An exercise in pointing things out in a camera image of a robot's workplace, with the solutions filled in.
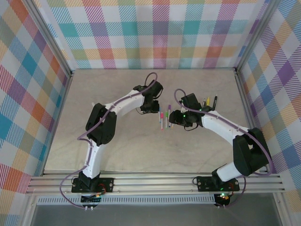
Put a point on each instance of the blue and white marker pen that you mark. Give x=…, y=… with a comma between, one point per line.
x=160, y=110

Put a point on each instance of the yellow and white marker pen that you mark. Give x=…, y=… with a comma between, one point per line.
x=171, y=125

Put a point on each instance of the pink and white marker pen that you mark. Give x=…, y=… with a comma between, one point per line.
x=162, y=120

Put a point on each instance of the black pen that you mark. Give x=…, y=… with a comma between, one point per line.
x=215, y=101

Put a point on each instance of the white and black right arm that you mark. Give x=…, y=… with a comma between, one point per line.
x=221, y=127

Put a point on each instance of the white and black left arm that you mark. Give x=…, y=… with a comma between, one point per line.
x=94, y=162

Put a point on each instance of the black connector box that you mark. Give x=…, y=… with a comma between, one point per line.
x=223, y=197
x=91, y=199

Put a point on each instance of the grey metal panel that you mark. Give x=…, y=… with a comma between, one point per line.
x=152, y=216

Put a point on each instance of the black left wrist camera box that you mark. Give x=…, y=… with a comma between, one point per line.
x=154, y=89

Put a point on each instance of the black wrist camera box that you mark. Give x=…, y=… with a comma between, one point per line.
x=154, y=89
x=191, y=100

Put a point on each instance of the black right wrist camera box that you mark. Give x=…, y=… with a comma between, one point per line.
x=191, y=100

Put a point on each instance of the aluminium side rail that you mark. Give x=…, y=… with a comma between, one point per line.
x=247, y=106
x=56, y=124

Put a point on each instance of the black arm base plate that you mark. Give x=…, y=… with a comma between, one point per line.
x=204, y=184
x=108, y=182

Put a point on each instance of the aluminium front rail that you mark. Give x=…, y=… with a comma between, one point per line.
x=152, y=183

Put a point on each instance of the aluminium corner post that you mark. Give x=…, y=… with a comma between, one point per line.
x=254, y=35
x=54, y=44

